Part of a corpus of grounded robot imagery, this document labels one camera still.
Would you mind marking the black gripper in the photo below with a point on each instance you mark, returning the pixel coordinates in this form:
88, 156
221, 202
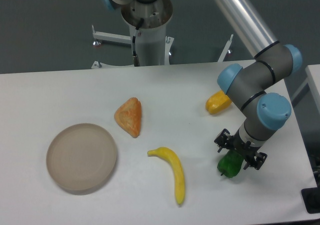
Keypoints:
251, 155

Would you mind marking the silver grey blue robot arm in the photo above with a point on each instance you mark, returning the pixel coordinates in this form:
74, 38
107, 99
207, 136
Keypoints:
265, 113

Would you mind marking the green toy bell pepper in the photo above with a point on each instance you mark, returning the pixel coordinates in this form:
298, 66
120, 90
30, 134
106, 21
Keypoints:
230, 164

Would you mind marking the yellow toy bell pepper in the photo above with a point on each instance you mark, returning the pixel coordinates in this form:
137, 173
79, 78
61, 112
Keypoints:
217, 102

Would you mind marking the yellow toy banana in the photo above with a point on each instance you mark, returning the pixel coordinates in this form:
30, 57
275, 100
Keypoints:
173, 160

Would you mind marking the black device at table edge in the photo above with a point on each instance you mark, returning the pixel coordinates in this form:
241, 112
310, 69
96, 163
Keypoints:
311, 199

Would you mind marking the orange toy triangular sandwich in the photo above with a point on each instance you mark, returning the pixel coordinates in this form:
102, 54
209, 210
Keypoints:
129, 117

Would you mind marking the beige round plate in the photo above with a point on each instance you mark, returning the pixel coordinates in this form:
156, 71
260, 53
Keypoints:
81, 158

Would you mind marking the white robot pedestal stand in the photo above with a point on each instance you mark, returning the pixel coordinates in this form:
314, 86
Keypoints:
147, 21

